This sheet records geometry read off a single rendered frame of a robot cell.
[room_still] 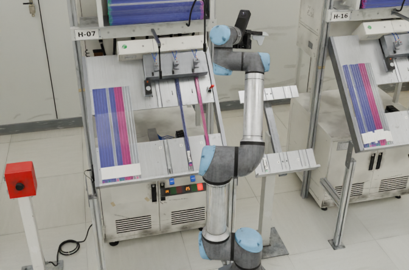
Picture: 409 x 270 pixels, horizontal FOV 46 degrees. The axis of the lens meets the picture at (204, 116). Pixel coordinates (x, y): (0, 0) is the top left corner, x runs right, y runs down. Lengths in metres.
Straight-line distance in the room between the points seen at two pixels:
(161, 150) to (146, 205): 0.55
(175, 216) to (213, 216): 1.13
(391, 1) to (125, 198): 1.94
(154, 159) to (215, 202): 0.69
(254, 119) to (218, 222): 0.45
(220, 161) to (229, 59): 0.40
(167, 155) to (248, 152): 0.80
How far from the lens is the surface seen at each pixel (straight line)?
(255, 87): 1.85
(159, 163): 2.51
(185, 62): 2.64
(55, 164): 4.03
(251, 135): 1.82
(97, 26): 2.58
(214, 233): 2.01
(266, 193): 2.88
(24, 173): 2.58
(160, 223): 3.09
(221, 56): 1.87
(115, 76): 2.65
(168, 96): 2.62
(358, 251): 3.26
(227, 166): 1.80
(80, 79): 2.75
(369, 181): 3.48
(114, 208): 2.97
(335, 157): 3.22
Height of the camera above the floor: 2.16
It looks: 28 degrees down
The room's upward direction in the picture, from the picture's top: straight up
